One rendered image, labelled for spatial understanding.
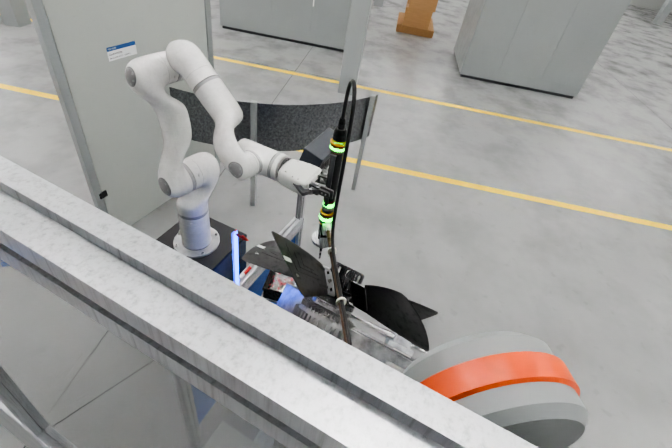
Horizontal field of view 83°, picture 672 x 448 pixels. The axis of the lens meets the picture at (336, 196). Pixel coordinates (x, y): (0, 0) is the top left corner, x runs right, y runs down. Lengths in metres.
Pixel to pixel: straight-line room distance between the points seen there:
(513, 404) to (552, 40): 7.11
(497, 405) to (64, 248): 0.30
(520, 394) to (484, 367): 0.03
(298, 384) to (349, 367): 0.02
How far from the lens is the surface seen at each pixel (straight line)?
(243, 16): 7.50
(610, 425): 3.09
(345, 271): 1.27
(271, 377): 0.19
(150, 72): 1.34
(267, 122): 2.95
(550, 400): 0.35
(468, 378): 0.34
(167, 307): 0.21
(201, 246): 1.73
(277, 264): 1.36
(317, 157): 1.81
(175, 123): 1.41
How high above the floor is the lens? 2.22
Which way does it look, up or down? 38 degrees down
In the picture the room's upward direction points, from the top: 10 degrees clockwise
